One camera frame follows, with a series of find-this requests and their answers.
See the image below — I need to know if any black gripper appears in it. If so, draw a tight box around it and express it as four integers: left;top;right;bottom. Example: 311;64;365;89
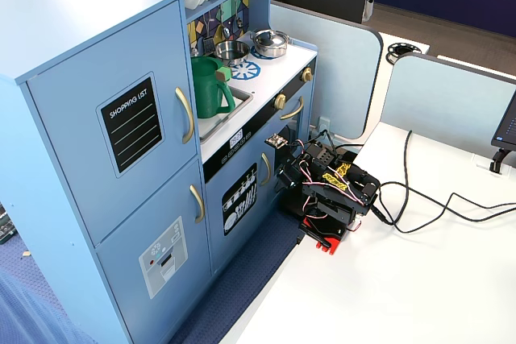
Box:
274;151;310;195

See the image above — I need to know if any long gold door handle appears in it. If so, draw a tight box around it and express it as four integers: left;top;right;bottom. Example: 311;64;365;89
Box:
174;86;195;145

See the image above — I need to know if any shopping list cabinet door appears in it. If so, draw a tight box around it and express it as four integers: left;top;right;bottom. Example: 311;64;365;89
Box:
26;0;202;247

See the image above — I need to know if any red robot base clamp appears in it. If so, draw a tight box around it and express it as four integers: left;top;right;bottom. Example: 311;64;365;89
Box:
298;217;348;257

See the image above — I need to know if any toy oven door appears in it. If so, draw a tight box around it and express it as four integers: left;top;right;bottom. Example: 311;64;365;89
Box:
268;93;308;184

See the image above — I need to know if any open steel toy pot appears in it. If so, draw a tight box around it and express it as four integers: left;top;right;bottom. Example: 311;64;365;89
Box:
213;39;252;67

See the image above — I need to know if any ice dispenser print door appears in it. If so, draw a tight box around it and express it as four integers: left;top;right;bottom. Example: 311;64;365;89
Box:
94;157;214;332

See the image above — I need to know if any blue toy kitchen cabinet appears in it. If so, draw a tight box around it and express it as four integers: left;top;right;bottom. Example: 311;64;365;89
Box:
0;0;319;344

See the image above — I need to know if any dark blue floor mat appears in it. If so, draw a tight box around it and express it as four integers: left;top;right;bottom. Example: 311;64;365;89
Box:
168;209;310;344

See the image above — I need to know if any white toy sink basin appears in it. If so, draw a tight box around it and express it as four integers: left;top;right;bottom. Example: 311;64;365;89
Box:
197;84;256;144

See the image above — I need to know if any green plastic pitcher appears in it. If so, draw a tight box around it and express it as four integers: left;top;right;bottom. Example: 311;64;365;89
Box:
190;56;237;120

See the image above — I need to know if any rounded light blue desk divider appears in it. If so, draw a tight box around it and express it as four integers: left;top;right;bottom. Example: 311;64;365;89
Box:
268;0;385;140

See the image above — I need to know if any lidded steel toy pot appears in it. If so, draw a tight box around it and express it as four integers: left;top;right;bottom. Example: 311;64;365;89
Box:
249;28;293;60

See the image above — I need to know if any hanging toy spatula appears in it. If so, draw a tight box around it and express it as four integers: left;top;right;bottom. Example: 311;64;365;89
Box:
202;17;215;56

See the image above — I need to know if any black filament spool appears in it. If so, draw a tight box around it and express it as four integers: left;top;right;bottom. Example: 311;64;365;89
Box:
385;40;423;65

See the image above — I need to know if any wide light blue desk divider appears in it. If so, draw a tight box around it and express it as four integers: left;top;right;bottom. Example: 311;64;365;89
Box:
380;52;516;156

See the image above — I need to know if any black monitor stand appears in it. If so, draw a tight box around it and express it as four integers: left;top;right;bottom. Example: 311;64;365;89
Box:
489;147;512;172

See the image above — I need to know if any lit computer monitor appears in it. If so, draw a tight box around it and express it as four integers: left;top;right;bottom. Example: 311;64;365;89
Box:
489;89;516;148

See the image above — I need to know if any blue knit cloth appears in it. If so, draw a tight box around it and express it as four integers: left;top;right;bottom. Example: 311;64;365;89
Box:
0;265;96;344

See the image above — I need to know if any short gold door handle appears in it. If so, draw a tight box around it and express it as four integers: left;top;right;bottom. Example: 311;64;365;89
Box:
189;184;206;224
260;152;273;187

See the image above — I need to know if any small camera circuit board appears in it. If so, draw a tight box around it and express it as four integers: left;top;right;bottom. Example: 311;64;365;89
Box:
264;133;289;149

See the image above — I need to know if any gold oven door handle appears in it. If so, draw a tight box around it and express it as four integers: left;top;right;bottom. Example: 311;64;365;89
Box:
279;96;306;122

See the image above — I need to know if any long black power cable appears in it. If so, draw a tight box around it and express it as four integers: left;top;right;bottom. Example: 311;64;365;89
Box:
391;129;516;234

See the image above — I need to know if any black data cable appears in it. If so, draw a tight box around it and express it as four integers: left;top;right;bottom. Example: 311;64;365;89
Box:
371;181;516;226

